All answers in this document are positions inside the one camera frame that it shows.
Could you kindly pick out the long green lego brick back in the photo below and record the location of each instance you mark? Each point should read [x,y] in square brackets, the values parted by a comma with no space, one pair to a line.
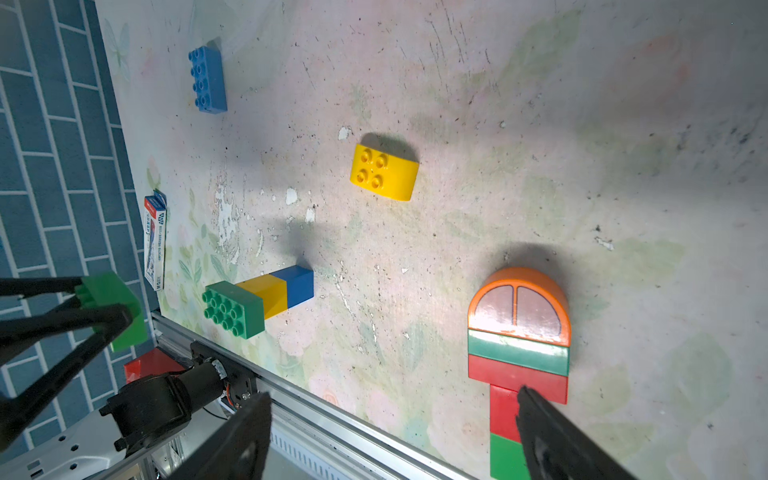
[108,293]

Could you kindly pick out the long red lego brick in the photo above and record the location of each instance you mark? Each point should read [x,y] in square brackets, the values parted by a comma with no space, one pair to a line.
[552,387]

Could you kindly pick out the small green lego brick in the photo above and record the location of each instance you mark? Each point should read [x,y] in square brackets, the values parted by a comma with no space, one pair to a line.
[507,459]

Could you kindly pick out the long blue lego brick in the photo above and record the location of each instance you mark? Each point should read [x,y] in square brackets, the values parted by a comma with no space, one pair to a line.
[207,72]

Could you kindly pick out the small yellow lego brick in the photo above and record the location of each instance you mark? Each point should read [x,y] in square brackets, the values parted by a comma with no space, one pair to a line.
[271,290]

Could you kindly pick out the yellow rounded lego brick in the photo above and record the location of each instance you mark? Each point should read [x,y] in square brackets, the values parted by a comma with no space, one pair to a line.
[383,174]

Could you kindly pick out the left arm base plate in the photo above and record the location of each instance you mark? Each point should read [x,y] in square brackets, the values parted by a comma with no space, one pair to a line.
[239,381]

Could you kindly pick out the orange round lego piece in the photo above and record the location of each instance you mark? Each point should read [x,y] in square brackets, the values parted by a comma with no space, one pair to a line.
[522,303]

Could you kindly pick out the white slotted cable duct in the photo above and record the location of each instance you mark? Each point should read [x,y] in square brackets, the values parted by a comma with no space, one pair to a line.
[312,457]

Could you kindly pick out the red blue lego piece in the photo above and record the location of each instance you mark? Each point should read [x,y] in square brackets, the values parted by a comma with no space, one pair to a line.
[154,221]

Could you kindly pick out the long green lego brick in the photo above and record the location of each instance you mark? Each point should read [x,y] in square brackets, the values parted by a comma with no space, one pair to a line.
[108,293]
[233,308]
[531,354]

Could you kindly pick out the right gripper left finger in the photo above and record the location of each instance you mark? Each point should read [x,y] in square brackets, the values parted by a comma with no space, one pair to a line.
[236,450]

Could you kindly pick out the small blue lego brick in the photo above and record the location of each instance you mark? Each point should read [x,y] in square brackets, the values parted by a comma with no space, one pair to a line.
[299,284]

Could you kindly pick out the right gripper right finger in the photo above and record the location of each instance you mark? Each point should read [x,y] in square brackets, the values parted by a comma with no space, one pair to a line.
[554,448]

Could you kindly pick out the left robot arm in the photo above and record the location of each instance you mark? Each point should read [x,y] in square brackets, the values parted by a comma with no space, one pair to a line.
[142,414]

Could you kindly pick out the small red lego brick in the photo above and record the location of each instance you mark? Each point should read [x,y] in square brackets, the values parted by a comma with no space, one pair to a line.
[504,409]

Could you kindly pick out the long green lego brick front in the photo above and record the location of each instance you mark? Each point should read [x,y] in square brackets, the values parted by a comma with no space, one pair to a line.
[531,354]

